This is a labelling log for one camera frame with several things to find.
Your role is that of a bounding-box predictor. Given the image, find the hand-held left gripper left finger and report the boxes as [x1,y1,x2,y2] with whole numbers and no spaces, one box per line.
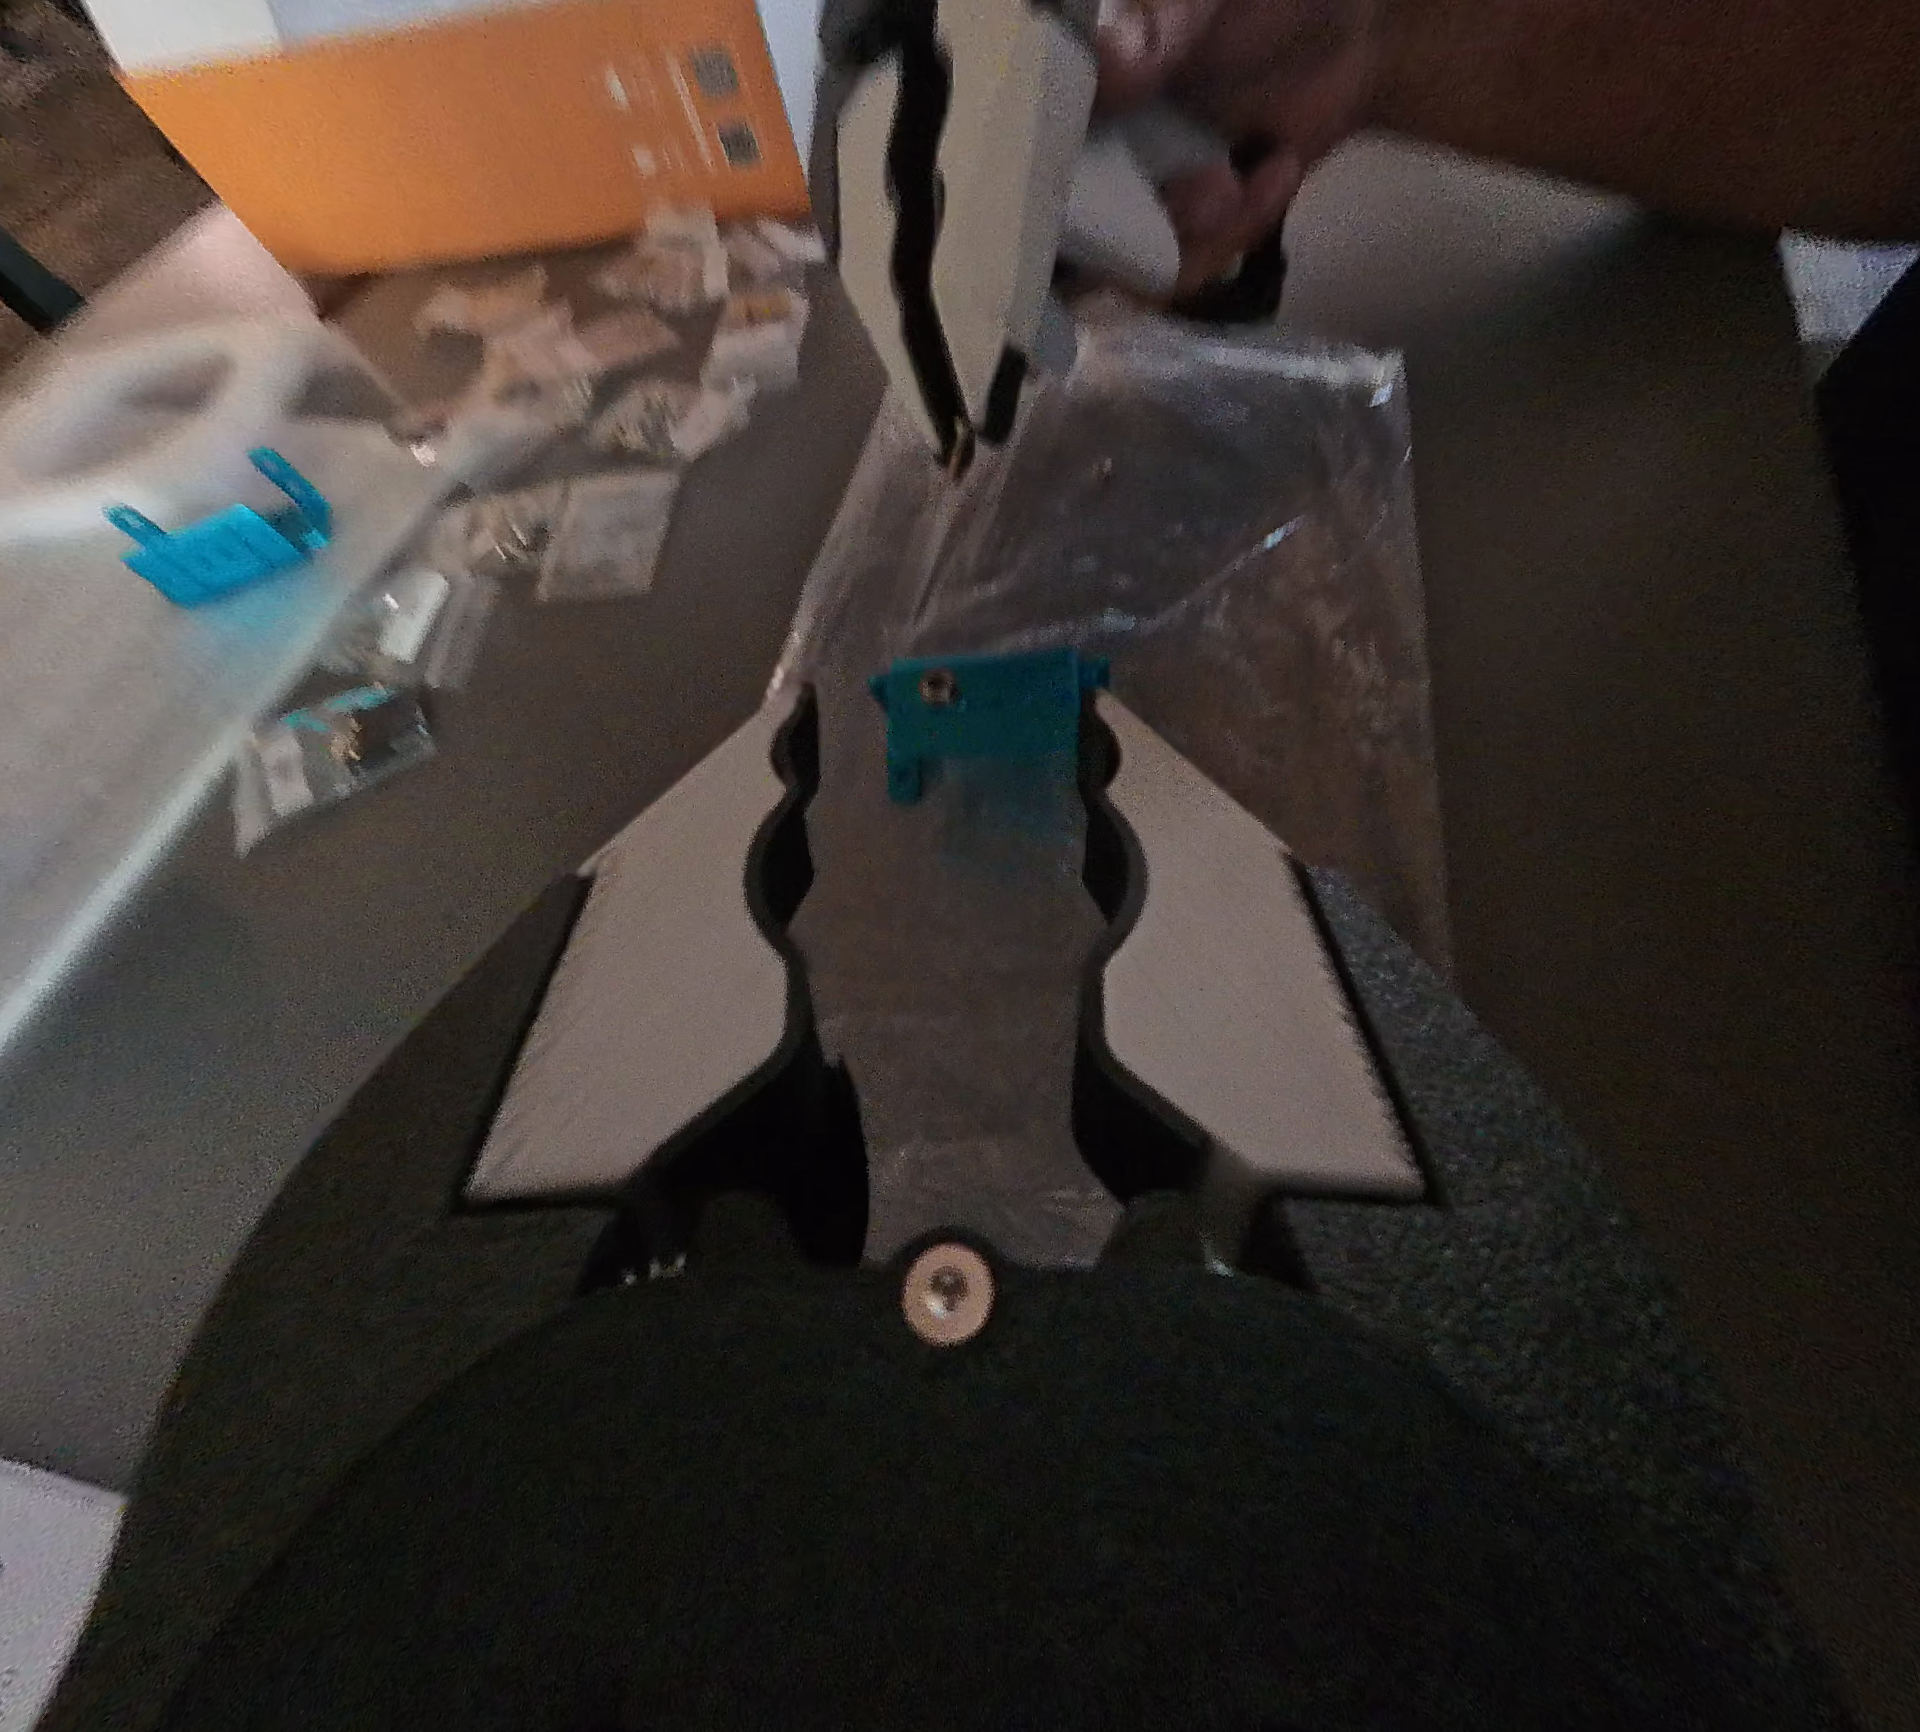
[455,683,824,1210]

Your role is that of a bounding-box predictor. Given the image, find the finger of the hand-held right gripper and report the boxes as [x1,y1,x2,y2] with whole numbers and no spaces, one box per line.
[917,0,1102,444]
[831,58,974,473]

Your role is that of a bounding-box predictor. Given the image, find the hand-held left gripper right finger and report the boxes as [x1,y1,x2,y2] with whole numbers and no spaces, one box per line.
[1071,688,1430,1205]

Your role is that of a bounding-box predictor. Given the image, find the blue metal bracket large holes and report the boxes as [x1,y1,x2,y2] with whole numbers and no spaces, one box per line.
[865,647,1115,808]

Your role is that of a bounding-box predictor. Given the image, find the large clear plastic bag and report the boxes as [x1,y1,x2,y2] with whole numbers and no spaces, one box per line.
[772,314,1460,1275]

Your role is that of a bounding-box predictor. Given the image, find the person's right forearm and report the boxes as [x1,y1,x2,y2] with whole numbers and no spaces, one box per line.
[1371,0,1920,250]

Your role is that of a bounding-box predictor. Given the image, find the dark grey desk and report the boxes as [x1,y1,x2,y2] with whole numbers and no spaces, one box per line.
[0,112,1920,1732]

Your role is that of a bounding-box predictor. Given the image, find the orange white cardboard box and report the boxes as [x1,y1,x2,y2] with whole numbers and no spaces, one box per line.
[0,0,820,279]

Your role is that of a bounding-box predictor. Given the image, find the pile of small screw bags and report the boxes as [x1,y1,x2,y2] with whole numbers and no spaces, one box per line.
[231,201,820,856]

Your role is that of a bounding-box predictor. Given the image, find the white foam sheet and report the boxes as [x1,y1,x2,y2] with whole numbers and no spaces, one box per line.
[0,411,452,1059]

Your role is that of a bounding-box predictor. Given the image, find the person's black sweater torso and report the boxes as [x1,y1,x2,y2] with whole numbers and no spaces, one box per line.
[1811,254,1920,879]

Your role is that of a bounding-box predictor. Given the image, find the white foam block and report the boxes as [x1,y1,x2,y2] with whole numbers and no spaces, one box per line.
[0,207,407,533]

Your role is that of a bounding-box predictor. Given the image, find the open instruction manual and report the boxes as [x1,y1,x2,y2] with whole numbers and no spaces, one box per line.
[0,1453,129,1732]

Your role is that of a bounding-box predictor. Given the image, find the blue metal bracket small holes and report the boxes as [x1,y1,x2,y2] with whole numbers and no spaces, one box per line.
[100,445,336,610]

